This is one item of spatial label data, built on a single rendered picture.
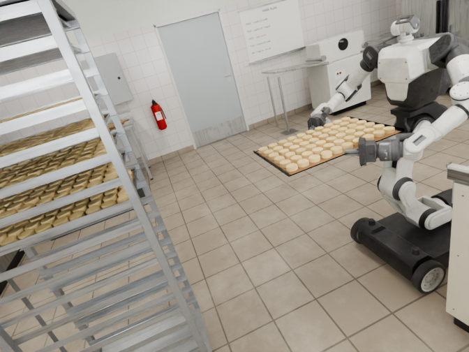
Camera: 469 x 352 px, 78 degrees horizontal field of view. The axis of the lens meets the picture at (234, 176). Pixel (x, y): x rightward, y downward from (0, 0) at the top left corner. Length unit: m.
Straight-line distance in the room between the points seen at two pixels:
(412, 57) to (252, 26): 4.14
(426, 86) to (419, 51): 0.18
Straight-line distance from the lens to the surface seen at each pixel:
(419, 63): 1.66
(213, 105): 5.36
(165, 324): 2.03
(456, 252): 1.65
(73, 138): 1.05
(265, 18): 5.66
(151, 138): 5.25
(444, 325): 2.01
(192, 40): 5.27
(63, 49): 1.00
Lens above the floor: 1.56
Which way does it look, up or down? 24 degrees down
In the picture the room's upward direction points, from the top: 16 degrees counter-clockwise
